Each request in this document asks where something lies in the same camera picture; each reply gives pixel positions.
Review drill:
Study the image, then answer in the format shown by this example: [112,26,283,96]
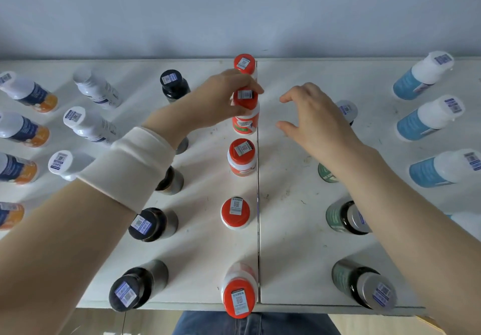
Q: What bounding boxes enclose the person's left hand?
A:
[161,69,265,138]

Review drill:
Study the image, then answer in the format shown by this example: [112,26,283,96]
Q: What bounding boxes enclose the person's right hand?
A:
[276,82,378,181]

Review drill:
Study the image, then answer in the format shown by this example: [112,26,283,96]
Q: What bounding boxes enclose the white metal shelf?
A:
[0,57,481,316]

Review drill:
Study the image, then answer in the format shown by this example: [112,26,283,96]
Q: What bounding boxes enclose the white cap blue bottle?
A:
[408,149,481,189]
[392,51,455,101]
[445,210,481,241]
[396,94,466,142]

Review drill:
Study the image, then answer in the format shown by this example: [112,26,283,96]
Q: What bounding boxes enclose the white cap navy orange bottle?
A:
[0,152,39,185]
[0,70,59,114]
[0,202,26,231]
[0,111,51,148]

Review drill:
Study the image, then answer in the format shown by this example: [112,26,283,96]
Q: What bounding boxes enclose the person's left forearm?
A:
[0,111,188,335]

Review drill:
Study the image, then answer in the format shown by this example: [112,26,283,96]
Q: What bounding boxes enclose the person's right forearm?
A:
[338,147,481,335]

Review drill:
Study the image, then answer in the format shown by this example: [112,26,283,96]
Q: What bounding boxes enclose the person's blue jeans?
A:
[172,310,341,335]

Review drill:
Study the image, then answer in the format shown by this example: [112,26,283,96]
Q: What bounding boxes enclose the white knit wristband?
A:
[77,126,176,214]

